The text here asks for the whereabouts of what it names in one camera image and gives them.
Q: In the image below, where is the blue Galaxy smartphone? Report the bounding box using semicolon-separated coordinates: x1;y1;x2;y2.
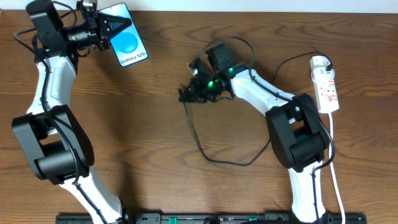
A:
99;2;149;67

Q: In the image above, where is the black charging cable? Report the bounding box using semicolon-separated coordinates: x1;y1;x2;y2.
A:
183;51;327;167

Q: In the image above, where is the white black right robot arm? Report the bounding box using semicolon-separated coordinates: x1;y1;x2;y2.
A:
178;44;335;223

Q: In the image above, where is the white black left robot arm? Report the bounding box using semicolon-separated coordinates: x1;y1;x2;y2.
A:
12;0;136;223

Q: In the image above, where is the white power strip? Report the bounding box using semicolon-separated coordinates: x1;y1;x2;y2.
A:
310;55;340;114

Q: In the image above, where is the white power strip cord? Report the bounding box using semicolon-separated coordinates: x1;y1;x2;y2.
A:
328;112;346;224

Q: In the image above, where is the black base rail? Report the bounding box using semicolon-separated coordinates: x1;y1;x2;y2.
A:
55;212;366;224

